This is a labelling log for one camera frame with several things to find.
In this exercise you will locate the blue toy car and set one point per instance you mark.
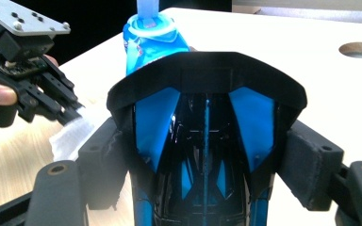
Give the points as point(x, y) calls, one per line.
point(205, 141)

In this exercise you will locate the white wet wipe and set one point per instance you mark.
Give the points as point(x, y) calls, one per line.
point(70, 138)

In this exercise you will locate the blue wet wipes pack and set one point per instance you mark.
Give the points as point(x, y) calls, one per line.
point(151, 40)

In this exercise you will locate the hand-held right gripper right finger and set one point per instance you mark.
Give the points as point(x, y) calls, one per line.
point(314, 166)

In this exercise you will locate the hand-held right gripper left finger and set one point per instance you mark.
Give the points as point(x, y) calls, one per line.
point(106, 163)

